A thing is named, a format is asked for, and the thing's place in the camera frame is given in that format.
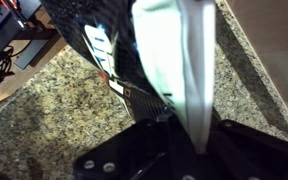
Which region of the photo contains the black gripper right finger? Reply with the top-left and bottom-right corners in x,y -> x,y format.
203,114 -> 288,180

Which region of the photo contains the black red whey packet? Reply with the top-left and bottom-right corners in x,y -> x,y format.
39,0 -> 218,155

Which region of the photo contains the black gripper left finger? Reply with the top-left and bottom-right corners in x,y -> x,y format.
73,115 -> 199,180

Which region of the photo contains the wooden side panel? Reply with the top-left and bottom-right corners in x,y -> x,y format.
224,0 -> 288,136

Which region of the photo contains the orange black clamp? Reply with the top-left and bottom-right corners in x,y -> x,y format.
0,0 -> 20,10

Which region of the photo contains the black robot mount cart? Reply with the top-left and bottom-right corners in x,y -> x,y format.
0,0 -> 63,71

